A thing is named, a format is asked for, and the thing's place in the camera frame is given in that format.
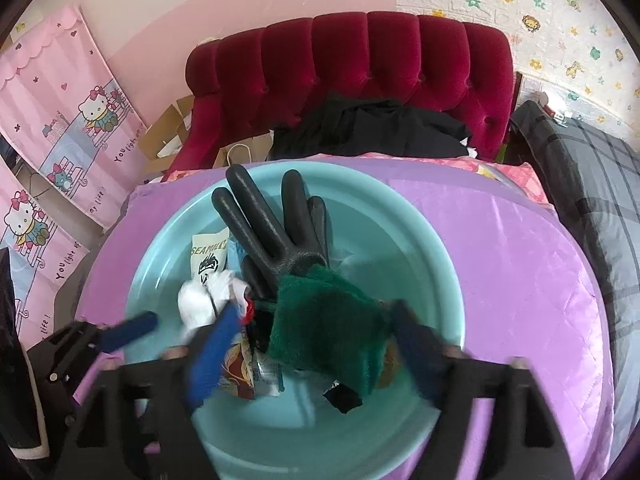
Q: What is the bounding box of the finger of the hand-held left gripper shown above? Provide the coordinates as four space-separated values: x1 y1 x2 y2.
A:
27 311 160 386

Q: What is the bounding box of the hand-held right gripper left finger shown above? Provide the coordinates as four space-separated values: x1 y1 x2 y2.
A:
52 300 241 480

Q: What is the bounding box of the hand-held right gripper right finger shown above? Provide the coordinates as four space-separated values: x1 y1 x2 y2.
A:
390 300 576 480

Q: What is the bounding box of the white tissue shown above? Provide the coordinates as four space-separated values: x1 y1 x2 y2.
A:
177 269 251 341

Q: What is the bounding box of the white green wipe packet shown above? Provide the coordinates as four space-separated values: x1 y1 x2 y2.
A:
250 355 287 399

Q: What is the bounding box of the cream snack packet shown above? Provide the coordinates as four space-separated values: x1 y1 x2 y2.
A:
190 227 261 398

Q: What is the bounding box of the teal plastic basin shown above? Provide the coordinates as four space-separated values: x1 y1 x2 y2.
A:
122 162 467 480

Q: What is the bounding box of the black gloves pair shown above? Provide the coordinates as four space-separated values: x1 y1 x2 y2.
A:
211 164 392 415

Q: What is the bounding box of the pink cartoon curtain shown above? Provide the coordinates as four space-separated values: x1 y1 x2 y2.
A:
0 160 103 346
0 5 146 231

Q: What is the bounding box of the purple quilted cloth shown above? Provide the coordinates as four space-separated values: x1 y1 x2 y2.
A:
82 157 616 480

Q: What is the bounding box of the beige paper bag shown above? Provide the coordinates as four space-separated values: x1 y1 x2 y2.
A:
215 132 275 168

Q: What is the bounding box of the cardboard box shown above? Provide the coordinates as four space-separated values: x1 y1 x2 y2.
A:
137 94 196 161

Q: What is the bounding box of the black clothing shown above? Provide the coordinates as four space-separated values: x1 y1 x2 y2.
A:
272 92 473 161

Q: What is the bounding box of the small white container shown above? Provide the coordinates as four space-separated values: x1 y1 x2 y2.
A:
542 102 573 123

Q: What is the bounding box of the red velvet sofa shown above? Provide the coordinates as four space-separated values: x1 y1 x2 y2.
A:
165 11 516 171

